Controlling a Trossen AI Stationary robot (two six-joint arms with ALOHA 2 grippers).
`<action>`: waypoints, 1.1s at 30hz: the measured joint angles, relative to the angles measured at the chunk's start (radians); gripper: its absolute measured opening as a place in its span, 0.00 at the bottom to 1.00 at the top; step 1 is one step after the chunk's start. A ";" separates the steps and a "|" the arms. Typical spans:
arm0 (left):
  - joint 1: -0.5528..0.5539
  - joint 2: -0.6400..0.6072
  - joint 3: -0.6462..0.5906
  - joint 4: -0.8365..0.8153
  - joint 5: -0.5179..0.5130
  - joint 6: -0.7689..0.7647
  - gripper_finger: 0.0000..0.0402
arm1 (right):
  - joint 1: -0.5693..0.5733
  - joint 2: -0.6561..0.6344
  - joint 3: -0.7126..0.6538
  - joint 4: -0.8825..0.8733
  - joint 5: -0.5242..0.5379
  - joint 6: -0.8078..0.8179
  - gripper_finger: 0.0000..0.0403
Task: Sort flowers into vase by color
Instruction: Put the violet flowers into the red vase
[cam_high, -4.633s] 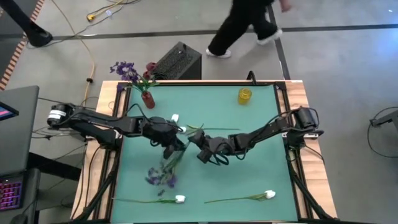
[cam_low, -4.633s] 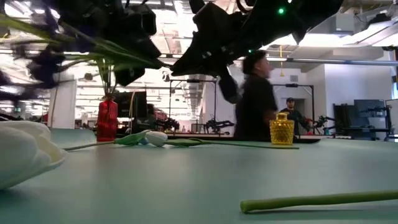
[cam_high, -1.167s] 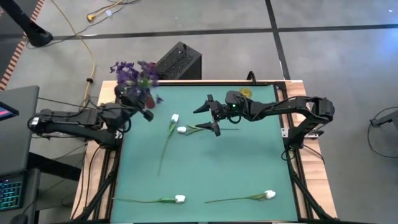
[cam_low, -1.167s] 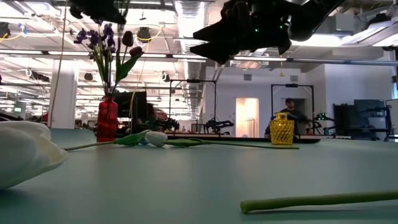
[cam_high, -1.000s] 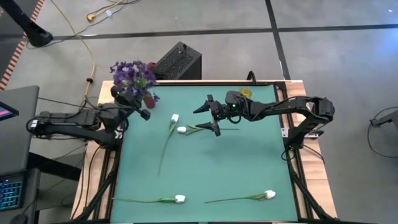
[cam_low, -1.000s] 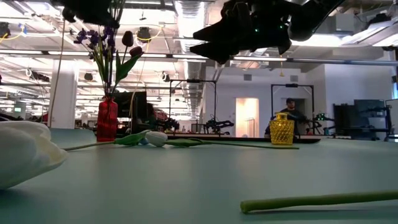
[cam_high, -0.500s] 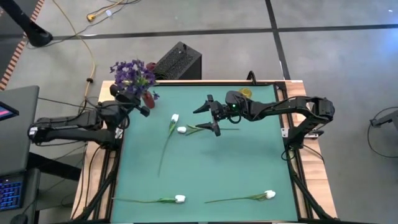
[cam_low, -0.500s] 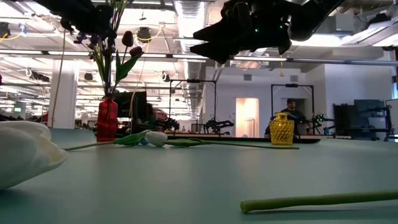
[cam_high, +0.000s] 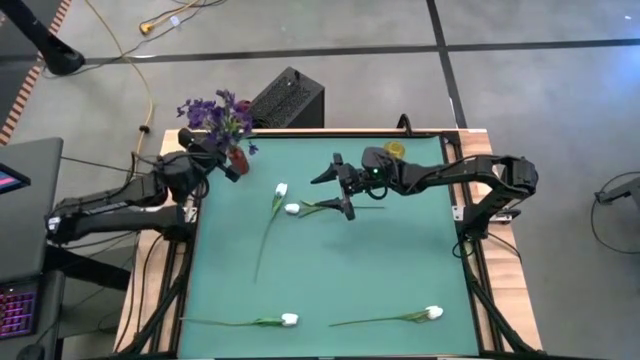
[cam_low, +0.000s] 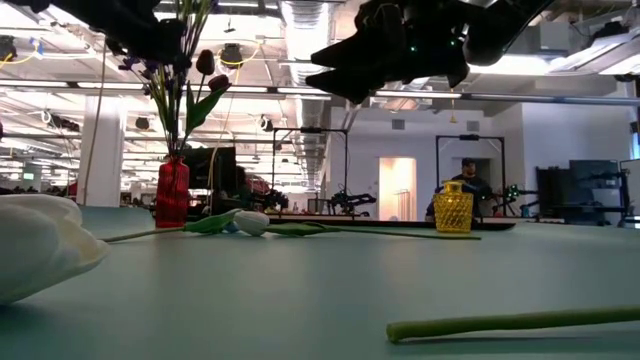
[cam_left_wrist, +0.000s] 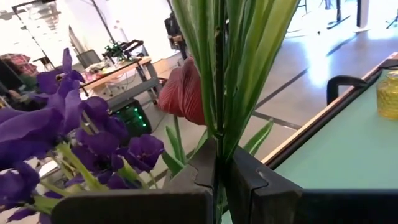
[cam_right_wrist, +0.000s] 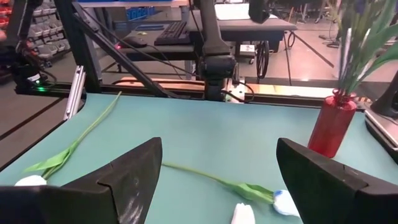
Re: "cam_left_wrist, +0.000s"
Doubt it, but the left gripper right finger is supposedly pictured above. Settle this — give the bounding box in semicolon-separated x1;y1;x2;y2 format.
225;146;398;224

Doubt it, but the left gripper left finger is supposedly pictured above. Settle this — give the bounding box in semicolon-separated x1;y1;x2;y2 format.
51;138;218;224

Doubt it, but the red artificial tulip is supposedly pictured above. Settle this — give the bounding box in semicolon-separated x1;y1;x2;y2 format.
157;57;275;177

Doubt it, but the purple artificial flower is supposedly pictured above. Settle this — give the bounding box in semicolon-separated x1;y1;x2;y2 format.
170;0;301;224
0;47;165;224

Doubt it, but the yellow textured glass vase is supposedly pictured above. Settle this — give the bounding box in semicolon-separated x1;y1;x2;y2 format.
376;70;398;121

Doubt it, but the green table mat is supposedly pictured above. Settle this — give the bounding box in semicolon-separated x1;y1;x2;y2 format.
222;70;398;224

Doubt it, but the black computer tower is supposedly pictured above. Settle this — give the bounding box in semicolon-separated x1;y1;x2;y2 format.
107;98;153;139

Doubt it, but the wooden background table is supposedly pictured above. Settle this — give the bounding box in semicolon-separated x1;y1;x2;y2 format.
79;55;162;105

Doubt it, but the grey office chair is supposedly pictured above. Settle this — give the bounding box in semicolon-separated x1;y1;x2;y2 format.
76;49;103;68

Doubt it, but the person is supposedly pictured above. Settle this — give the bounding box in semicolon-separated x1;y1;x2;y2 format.
164;12;189;60

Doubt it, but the black table clamp handle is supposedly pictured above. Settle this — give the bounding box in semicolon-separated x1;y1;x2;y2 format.
326;74;368;106

